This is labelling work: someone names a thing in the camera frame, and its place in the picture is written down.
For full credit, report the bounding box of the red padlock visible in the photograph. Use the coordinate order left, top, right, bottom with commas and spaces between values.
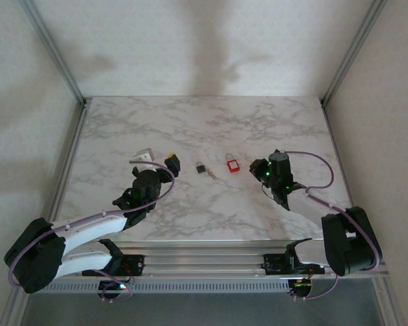
224, 153, 241, 173

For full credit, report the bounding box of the black controller board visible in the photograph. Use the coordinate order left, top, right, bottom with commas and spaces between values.
289, 277, 314, 301
97, 278, 133, 304

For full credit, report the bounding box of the purple cable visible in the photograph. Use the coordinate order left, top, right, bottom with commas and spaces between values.
285, 151, 384, 302
7, 161, 176, 304

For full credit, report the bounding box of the aluminium table side rail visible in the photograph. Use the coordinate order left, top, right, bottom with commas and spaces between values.
44, 103, 90, 225
321, 101, 367, 249

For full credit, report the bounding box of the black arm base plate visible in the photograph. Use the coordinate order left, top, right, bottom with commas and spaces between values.
82, 254, 146, 276
263, 253, 324, 276

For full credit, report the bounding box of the aluminium mounting rail beam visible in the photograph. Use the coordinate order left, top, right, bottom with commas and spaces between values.
16, 240, 392, 282

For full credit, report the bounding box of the grey slotted cable duct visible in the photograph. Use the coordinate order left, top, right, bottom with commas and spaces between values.
40, 280, 290, 294

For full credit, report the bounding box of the aluminium frame post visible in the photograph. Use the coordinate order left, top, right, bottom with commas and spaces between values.
320, 0, 389, 107
20, 0, 88, 107

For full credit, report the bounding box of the aluminium frame leg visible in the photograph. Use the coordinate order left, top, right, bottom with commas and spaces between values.
0, 292, 31, 326
372, 278, 407, 326

